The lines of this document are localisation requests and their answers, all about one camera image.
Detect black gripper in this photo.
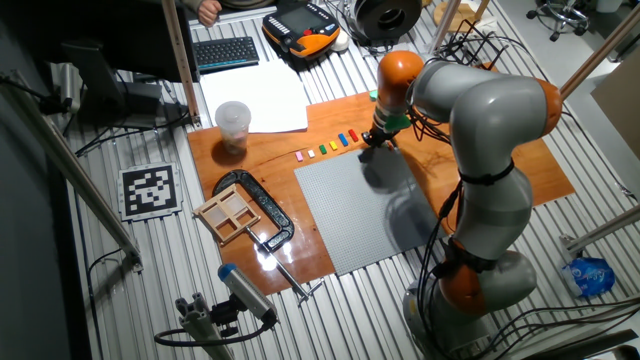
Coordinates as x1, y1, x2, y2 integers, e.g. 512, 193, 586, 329
361, 122, 400, 150

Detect gray Lego baseplate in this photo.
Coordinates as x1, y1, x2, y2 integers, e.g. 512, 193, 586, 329
293, 146, 447, 278

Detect person's hand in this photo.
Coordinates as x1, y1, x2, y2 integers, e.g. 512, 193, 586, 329
197, 0, 224, 28

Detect white computer mouse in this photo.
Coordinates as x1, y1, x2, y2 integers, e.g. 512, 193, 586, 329
329, 32, 351, 54

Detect black metal C-clamp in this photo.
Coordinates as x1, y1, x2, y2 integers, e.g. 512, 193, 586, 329
211, 168, 326, 304

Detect white paper sheets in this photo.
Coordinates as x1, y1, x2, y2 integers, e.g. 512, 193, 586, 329
199, 58, 311, 135

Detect orange black teach pendant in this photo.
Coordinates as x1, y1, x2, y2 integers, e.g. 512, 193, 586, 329
261, 2, 342, 60

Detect clear plastic cup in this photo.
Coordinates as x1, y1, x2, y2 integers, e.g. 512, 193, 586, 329
214, 100, 252, 156

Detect round wooden stool seat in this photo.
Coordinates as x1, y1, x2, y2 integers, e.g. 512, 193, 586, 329
433, 0, 496, 31

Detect wooden compartment tray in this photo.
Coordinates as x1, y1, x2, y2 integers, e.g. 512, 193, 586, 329
193, 183, 262, 246

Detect glossy wooden board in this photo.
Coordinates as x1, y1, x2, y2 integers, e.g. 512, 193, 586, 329
187, 89, 576, 297

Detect black keyboard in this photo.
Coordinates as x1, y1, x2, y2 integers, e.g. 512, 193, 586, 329
192, 36, 261, 74

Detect wheeled office stool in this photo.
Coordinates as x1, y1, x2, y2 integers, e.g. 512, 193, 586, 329
525, 0, 591, 43

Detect black white marker board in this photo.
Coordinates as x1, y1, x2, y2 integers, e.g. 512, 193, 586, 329
117, 162, 184, 223

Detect short aluminium profile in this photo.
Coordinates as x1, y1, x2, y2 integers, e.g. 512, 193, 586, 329
559, 203, 640, 256

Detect brown cardboard panel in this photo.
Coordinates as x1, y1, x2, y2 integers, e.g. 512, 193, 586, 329
591, 59, 640, 161

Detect blue plastic bag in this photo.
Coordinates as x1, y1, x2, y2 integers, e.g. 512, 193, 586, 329
561, 257, 616, 299

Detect black monitor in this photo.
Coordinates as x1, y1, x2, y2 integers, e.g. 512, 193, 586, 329
29, 0, 200, 130

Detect silver metal cylinder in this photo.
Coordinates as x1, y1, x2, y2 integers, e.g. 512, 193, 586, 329
58, 62, 84, 114

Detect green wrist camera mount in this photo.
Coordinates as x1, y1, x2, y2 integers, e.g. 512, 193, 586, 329
368, 89, 413, 133

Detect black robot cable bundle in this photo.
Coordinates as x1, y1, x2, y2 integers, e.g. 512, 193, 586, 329
407, 29, 516, 360

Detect metal frame post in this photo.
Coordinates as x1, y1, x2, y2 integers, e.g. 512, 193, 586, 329
425, 0, 462, 55

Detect black wire rack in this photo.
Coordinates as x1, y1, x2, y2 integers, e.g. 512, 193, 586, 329
438, 18, 507, 70

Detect gray camera blue cap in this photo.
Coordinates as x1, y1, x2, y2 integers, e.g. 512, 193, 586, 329
217, 262, 279, 326

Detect wooden frame post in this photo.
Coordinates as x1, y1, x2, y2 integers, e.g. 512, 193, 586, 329
160, 0, 202, 127
559, 3, 640, 100

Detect black monitor cables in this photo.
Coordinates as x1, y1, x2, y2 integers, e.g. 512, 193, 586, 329
74, 107, 192, 157

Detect aluminium camera mount post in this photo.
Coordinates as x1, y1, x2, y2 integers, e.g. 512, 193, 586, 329
174, 292, 236, 360

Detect black camera cable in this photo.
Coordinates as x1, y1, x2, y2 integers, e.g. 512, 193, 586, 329
153, 319, 274, 348

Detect black floor cables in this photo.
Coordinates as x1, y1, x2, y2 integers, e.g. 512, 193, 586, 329
474, 294, 640, 360

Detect aluminium frame bar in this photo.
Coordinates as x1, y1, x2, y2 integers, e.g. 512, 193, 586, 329
0, 69, 145, 274

